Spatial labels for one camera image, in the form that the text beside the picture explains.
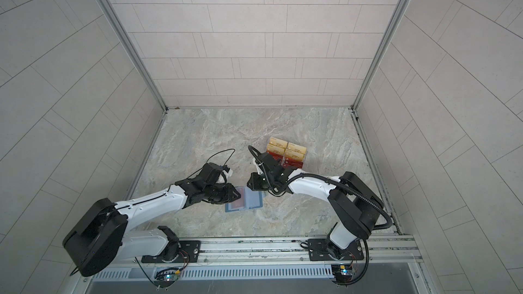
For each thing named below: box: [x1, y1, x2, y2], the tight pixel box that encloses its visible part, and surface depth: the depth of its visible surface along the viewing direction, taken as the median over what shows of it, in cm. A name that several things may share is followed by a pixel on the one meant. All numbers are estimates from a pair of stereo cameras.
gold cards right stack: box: [285, 142, 308, 162], surface depth 91 cm
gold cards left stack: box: [266, 136, 289, 156], surface depth 93 cm
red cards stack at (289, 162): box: [283, 157, 304, 169], surface depth 91 cm
